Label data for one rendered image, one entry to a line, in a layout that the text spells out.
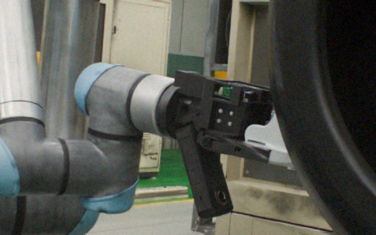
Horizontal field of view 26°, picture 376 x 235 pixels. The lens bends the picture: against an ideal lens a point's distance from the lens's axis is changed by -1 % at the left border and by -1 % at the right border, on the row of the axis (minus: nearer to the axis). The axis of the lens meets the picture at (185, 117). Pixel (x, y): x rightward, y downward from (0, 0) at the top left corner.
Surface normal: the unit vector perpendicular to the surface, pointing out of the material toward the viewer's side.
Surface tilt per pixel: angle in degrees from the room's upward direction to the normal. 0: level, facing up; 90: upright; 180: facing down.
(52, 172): 94
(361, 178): 98
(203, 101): 90
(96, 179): 109
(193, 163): 90
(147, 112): 101
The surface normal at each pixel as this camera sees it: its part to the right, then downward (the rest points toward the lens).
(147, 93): -0.47, -0.47
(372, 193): -0.71, 0.13
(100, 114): -0.56, 0.06
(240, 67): 0.78, 0.09
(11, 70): 0.21, -0.44
